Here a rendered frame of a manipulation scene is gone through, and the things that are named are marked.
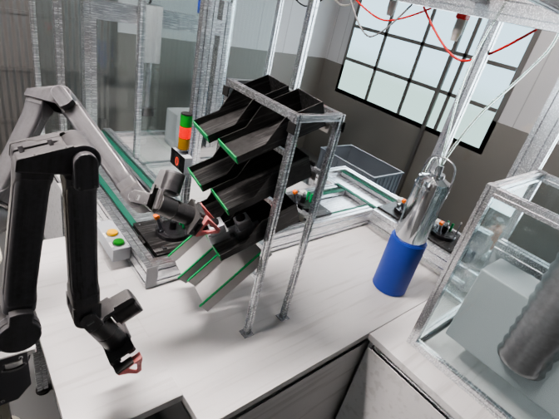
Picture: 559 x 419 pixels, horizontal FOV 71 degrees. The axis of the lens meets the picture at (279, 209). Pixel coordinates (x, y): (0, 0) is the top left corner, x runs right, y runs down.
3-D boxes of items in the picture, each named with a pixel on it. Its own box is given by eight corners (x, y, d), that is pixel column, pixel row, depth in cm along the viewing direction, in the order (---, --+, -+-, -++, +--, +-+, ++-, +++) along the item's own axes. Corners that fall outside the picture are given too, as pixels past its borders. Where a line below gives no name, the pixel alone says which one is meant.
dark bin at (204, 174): (202, 192, 121) (195, 172, 117) (189, 173, 131) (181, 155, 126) (281, 156, 129) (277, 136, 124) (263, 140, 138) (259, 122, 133)
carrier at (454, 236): (448, 254, 202) (459, 234, 197) (410, 230, 217) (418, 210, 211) (470, 244, 218) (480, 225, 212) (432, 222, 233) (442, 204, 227)
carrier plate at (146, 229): (156, 258, 151) (156, 254, 150) (132, 226, 166) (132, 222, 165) (211, 245, 166) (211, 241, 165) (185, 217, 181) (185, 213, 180)
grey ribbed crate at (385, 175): (365, 204, 316) (374, 178, 305) (313, 170, 355) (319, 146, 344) (395, 196, 343) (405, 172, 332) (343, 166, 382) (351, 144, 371)
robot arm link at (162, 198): (145, 212, 108) (155, 211, 104) (154, 189, 110) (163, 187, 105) (168, 220, 112) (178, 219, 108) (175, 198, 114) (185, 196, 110)
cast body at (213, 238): (211, 245, 120) (205, 229, 116) (207, 237, 124) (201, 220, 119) (236, 235, 122) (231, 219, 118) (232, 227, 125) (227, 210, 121)
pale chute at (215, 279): (207, 312, 128) (199, 307, 124) (195, 285, 137) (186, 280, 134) (273, 254, 128) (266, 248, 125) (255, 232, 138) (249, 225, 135)
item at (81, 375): (71, 453, 98) (71, 446, 97) (13, 251, 156) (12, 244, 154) (287, 351, 141) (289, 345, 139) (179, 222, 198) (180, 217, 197)
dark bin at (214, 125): (209, 143, 114) (201, 120, 109) (195, 127, 123) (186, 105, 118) (292, 108, 121) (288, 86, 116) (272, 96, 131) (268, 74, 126)
